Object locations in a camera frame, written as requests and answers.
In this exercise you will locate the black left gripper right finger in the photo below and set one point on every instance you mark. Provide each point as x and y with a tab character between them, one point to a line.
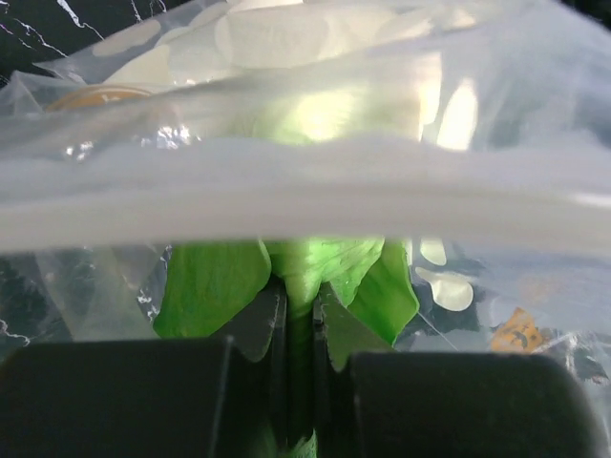
372	401

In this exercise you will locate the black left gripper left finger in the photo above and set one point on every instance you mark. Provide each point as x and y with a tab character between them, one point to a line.
222	396

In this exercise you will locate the green fake lettuce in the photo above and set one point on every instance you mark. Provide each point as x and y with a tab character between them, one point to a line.
208	283

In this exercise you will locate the clear zip top bag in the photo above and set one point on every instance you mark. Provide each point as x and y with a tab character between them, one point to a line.
122	151

